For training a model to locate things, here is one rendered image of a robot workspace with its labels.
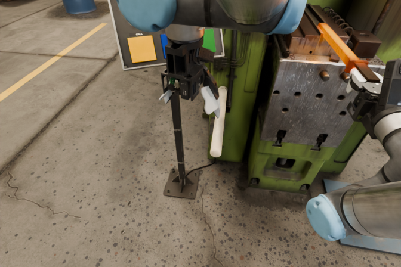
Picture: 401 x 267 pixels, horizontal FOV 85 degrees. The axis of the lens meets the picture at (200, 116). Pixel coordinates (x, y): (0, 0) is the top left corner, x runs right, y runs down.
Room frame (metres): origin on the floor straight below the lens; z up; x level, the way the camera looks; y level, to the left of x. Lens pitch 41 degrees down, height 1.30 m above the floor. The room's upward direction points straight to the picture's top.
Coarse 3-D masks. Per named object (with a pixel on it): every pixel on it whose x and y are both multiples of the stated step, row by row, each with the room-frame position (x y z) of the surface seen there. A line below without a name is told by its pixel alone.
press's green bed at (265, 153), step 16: (256, 112) 1.04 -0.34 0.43; (256, 128) 0.93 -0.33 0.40; (256, 144) 0.85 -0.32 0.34; (272, 144) 0.76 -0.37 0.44; (288, 144) 0.75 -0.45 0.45; (304, 144) 0.74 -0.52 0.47; (256, 160) 0.78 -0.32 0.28; (272, 160) 0.80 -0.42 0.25; (288, 160) 0.85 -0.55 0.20; (304, 160) 0.78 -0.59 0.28; (320, 160) 0.73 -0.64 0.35; (256, 176) 0.77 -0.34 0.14; (272, 176) 0.76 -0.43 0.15; (288, 176) 0.76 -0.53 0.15; (304, 176) 0.73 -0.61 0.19; (288, 192) 0.74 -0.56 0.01; (304, 192) 0.72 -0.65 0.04
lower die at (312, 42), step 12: (324, 12) 1.09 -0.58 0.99; (300, 24) 0.93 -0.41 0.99; (312, 24) 0.93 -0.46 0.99; (336, 24) 0.92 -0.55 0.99; (288, 36) 0.87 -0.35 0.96; (300, 36) 0.83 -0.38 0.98; (312, 36) 0.81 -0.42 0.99; (348, 36) 0.79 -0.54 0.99; (288, 48) 0.83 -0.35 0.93; (300, 48) 0.81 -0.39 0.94; (312, 48) 0.81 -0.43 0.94; (324, 48) 0.80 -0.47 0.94
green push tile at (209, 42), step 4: (208, 32) 0.72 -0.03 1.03; (212, 32) 0.73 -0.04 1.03; (204, 36) 0.71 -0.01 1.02; (208, 36) 0.72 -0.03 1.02; (212, 36) 0.72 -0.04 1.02; (204, 40) 0.71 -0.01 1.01; (208, 40) 0.71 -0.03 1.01; (212, 40) 0.71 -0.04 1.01; (204, 44) 0.70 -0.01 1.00; (208, 44) 0.70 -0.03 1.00; (212, 44) 0.71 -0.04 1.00; (208, 48) 0.70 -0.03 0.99; (212, 48) 0.70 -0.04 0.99
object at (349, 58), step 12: (324, 24) 0.87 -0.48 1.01; (324, 36) 0.80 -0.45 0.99; (336, 36) 0.75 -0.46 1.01; (336, 48) 0.67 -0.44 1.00; (348, 48) 0.65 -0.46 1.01; (348, 60) 0.57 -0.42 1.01; (360, 60) 0.55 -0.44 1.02; (348, 72) 0.55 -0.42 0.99; (360, 72) 0.50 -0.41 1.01; (372, 72) 0.49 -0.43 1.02
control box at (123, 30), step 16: (112, 0) 0.71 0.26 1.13; (112, 16) 0.68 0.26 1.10; (128, 32) 0.67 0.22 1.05; (144, 32) 0.68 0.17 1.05; (160, 32) 0.69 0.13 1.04; (128, 48) 0.64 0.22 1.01; (160, 48) 0.67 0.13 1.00; (128, 64) 0.62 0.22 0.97; (144, 64) 0.63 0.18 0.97; (160, 64) 0.64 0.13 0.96
